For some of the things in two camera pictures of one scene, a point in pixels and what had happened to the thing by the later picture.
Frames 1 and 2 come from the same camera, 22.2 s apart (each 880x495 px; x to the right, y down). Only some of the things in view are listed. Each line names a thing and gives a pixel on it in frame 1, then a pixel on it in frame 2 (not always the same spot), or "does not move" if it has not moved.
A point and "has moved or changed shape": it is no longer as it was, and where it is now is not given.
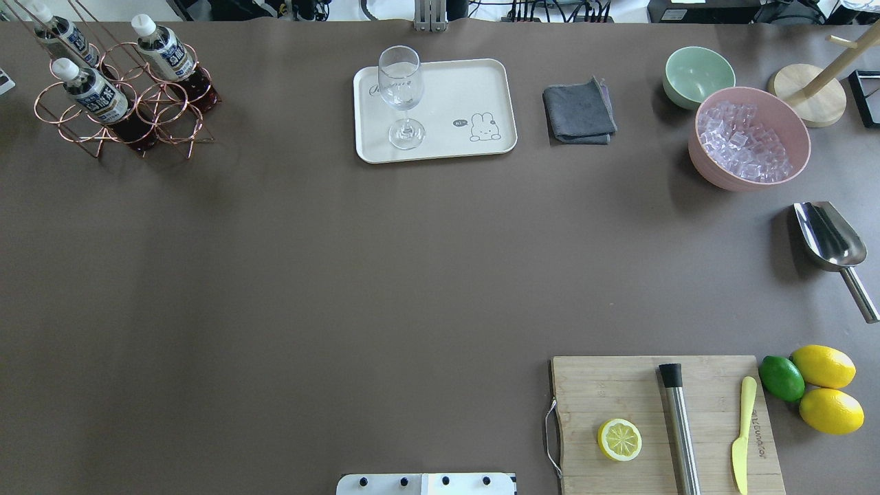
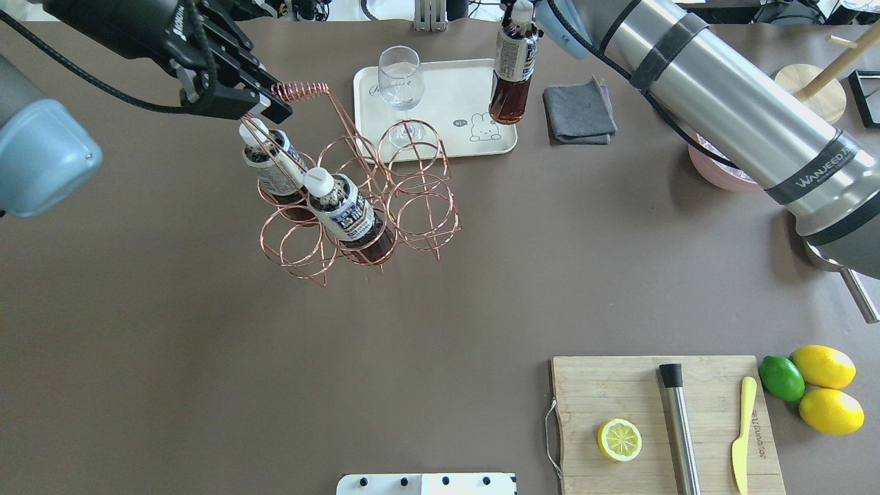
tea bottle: (60, 32) to (278, 169)
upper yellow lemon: (824, 367) does not move
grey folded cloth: (580, 113) does not move
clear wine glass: (401, 82) does not move
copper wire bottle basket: (104, 91) to (336, 197)
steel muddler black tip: (685, 458) does not move
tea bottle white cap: (171, 61) has moved or changed shape
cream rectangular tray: (467, 108) does not move
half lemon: (619, 439) does not move
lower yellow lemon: (831, 411) does not move
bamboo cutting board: (589, 392) does not move
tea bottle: (104, 101) to (339, 206)
